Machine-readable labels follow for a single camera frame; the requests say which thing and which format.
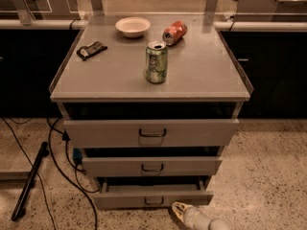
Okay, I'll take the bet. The blue power plug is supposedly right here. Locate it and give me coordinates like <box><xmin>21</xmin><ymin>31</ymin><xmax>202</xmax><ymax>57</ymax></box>
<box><xmin>73</xmin><ymin>148</ymin><xmax>83</xmax><ymax>163</ymax></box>

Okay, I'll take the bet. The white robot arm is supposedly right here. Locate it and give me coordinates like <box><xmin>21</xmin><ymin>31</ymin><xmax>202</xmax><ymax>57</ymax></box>
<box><xmin>172</xmin><ymin>202</ymin><xmax>230</xmax><ymax>230</ymax></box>

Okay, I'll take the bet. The grey bottom drawer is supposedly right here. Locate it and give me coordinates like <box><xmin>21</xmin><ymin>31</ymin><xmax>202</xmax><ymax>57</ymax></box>
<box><xmin>93</xmin><ymin>178</ymin><xmax>214</xmax><ymax>210</ymax></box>

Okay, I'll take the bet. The black floor cable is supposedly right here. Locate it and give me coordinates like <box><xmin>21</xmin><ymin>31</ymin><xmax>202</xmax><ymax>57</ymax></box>
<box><xmin>0</xmin><ymin>116</ymin><xmax>100</xmax><ymax>230</ymax></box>

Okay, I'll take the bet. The grey drawer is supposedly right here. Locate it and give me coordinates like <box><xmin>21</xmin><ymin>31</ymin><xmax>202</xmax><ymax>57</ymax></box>
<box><xmin>93</xmin><ymin>178</ymin><xmax>214</xmax><ymax>210</ymax></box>
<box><xmin>64</xmin><ymin>119</ymin><xmax>239</xmax><ymax>149</ymax></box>
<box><xmin>83</xmin><ymin>156</ymin><xmax>222</xmax><ymax>177</ymax></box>

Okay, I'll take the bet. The grey middle drawer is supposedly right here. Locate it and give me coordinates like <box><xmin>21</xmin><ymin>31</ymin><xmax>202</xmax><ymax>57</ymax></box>
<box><xmin>83</xmin><ymin>156</ymin><xmax>222</xmax><ymax>177</ymax></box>

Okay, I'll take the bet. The orange soda can lying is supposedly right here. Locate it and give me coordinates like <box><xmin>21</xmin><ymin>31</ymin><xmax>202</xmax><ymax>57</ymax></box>
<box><xmin>162</xmin><ymin>21</ymin><xmax>188</xmax><ymax>46</ymax></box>

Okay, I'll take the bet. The green soda can upright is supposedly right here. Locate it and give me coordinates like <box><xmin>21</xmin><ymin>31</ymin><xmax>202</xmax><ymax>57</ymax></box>
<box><xmin>146</xmin><ymin>41</ymin><xmax>168</xmax><ymax>83</ymax></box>

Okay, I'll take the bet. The black floor bar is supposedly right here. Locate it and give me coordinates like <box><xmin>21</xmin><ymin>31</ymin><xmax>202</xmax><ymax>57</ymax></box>
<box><xmin>11</xmin><ymin>142</ymin><xmax>49</xmax><ymax>221</ymax></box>

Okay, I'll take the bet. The dark snack bar packet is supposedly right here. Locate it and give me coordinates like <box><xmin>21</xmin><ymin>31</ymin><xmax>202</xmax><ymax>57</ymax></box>
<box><xmin>77</xmin><ymin>41</ymin><xmax>107</xmax><ymax>61</ymax></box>

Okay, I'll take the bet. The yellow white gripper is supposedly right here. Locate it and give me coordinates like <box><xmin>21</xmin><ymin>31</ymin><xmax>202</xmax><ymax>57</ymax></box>
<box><xmin>172</xmin><ymin>202</ymin><xmax>192</xmax><ymax>223</ymax></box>

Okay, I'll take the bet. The white bowl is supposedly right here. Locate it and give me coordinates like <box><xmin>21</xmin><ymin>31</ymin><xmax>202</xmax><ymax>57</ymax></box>
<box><xmin>115</xmin><ymin>17</ymin><xmax>151</xmax><ymax>38</ymax></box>

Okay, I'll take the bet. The grey drawer cabinet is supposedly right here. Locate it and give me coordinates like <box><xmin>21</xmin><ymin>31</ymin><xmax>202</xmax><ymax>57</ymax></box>
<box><xmin>48</xmin><ymin>13</ymin><xmax>255</xmax><ymax>190</ymax></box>

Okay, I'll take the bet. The white horizontal rail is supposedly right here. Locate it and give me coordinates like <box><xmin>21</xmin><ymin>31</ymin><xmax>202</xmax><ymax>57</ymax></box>
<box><xmin>0</xmin><ymin>20</ymin><xmax>307</xmax><ymax>33</ymax></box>

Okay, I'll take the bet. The grey top drawer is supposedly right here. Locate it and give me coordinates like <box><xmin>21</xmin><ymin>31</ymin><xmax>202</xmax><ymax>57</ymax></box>
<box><xmin>64</xmin><ymin>119</ymin><xmax>239</xmax><ymax>149</ymax></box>

